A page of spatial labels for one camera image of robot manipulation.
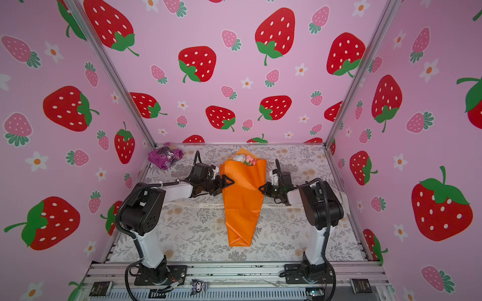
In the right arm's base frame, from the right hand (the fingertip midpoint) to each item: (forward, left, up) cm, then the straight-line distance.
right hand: (259, 187), depth 99 cm
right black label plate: (-39, -43, -1) cm, 58 cm away
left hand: (-3, +14, +5) cm, 15 cm away
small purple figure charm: (-47, +19, +1) cm, 51 cm away
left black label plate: (-52, +56, +1) cm, 77 cm away
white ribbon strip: (-13, +30, -2) cm, 33 cm away
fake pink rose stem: (+16, +5, +3) cm, 17 cm away
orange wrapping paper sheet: (-8, +7, 0) cm, 11 cm away
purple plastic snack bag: (+11, +57, +6) cm, 59 cm away
